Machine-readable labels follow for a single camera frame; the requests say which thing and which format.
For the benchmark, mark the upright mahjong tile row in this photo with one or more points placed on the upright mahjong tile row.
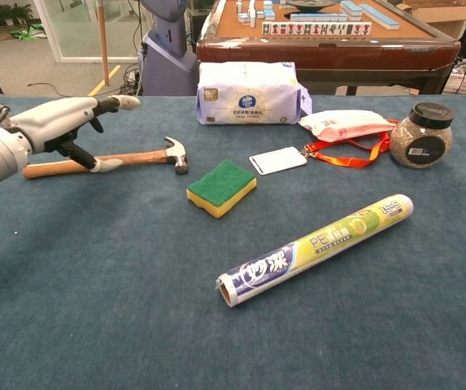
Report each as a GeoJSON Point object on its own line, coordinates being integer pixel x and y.
{"type": "Point", "coordinates": [318, 28]}

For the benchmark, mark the white badge card holder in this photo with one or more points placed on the white badge card holder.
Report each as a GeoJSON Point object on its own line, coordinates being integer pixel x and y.
{"type": "Point", "coordinates": [277, 161]}

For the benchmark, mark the blue felt table mat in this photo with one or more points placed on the blue felt table mat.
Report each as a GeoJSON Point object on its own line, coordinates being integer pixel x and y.
{"type": "Point", "coordinates": [94, 284]}

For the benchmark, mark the small white pink wipes pack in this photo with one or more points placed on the small white pink wipes pack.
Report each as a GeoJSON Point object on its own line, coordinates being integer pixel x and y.
{"type": "Point", "coordinates": [346, 124]}

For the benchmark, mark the brown mahjong table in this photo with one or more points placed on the brown mahjong table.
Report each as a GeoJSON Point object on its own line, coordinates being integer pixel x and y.
{"type": "Point", "coordinates": [338, 50]}

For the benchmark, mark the green bag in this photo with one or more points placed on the green bag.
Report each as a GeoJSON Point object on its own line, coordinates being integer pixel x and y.
{"type": "Point", "coordinates": [29, 32]}

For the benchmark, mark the cling film roll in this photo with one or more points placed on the cling film roll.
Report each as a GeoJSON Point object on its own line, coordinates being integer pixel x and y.
{"type": "Point", "coordinates": [318, 243]}

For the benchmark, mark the green and yellow sponge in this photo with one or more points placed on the green and yellow sponge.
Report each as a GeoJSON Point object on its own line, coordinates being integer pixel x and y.
{"type": "Point", "coordinates": [220, 183]}

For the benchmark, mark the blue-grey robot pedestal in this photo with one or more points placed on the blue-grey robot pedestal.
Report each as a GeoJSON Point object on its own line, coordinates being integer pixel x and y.
{"type": "Point", "coordinates": [167, 61]}

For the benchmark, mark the large white tissue pack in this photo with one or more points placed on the large white tissue pack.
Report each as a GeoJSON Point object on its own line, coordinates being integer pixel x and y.
{"type": "Point", "coordinates": [249, 97]}

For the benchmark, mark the low blue mahjong tile wall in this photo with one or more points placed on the low blue mahjong tile wall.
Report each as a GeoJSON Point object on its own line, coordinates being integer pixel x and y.
{"type": "Point", "coordinates": [318, 17]}

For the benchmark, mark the dark mahjong dice tray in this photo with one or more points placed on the dark mahjong dice tray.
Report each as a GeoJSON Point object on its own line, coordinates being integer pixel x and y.
{"type": "Point", "coordinates": [310, 3]}

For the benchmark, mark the white framed glass partition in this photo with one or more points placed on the white framed glass partition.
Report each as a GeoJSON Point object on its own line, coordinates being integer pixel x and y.
{"type": "Point", "coordinates": [49, 32]}

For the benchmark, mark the scattered blue mahjong tiles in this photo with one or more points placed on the scattered blue mahjong tiles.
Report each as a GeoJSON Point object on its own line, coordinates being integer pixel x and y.
{"type": "Point", "coordinates": [253, 12]}

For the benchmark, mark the long blue mahjong tile wall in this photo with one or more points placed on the long blue mahjong tile wall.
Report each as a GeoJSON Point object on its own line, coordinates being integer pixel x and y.
{"type": "Point", "coordinates": [381, 17]}

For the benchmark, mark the wooden pole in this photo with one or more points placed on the wooden pole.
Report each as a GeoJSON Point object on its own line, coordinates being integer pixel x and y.
{"type": "Point", "coordinates": [103, 40]}

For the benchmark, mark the short blue mahjong tile wall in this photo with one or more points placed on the short blue mahjong tile wall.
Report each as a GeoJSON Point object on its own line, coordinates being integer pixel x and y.
{"type": "Point", "coordinates": [352, 8]}

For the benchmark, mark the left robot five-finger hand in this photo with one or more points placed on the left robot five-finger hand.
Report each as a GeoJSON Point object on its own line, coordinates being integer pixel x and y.
{"type": "Point", "coordinates": [53, 122]}

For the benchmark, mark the glass jar with black lid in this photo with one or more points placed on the glass jar with black lid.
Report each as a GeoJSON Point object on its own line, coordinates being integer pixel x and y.
{"type": "Point", "coordinates": [403, 146]}

